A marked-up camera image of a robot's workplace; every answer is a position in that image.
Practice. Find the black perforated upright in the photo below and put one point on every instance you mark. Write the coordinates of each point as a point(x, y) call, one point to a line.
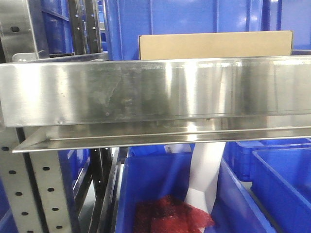
point(85, 26)

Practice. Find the tall brown cardboard box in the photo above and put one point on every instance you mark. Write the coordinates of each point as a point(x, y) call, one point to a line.
point(215, 45)

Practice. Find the blue bin with red wrap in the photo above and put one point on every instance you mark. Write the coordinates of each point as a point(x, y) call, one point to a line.
point(151, 177)

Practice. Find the perforated steel shelf upright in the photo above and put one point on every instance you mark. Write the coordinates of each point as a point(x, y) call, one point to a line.
point(39, 197)

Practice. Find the white paper sheet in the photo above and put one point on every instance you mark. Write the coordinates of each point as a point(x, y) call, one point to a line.
point(204, 170)

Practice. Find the large blue bin upper shelf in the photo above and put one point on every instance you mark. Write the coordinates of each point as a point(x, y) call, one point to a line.
point(126, 20)

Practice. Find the red bubble wrap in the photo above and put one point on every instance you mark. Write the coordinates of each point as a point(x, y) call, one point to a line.
point(170, 215)

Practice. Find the blue bin lower right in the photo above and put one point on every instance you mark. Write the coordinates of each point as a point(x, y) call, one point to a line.
point(282, 183)

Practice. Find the steel right shelf tray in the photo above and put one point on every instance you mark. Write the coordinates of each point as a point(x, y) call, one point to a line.
point(97, 104)

